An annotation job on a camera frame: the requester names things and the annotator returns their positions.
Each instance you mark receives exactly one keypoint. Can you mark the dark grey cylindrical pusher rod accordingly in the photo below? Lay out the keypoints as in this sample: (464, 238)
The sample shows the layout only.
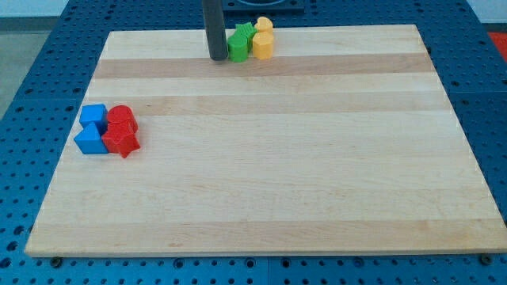
(215, 29)

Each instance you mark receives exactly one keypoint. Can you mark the green star block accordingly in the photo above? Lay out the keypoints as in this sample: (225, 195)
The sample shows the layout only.
(247, 30)

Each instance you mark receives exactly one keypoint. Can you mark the red star block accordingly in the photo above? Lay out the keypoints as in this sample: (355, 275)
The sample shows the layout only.
(120, 138)

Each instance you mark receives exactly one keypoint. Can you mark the green cylinder block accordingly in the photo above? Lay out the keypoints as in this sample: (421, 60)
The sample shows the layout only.
(238, 48)

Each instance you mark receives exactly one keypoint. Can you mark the yellow heart block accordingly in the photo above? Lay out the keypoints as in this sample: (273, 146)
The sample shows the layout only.
(264, 24)

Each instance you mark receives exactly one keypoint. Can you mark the yellow hexagon block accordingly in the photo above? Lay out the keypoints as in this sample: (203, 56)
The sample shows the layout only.
(263, 43)

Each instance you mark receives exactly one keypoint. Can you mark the red cylinder block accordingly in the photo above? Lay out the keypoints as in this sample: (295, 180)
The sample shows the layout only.
(122, 114)

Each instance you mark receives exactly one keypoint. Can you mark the blue cube block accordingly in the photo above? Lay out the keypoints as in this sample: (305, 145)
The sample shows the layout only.
(94, 114)

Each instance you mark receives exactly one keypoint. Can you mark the blue triangle block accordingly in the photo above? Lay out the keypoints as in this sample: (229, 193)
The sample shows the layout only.
(89, 140)

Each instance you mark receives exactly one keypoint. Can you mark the light wooden board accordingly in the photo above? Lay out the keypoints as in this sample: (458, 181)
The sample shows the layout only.
(343, 143)

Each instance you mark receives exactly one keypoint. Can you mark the dark blue robot mount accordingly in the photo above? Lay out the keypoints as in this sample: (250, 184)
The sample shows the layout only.
(263, 5)

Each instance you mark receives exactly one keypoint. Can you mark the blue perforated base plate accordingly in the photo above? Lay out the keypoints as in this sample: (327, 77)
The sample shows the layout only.
(35, 127)

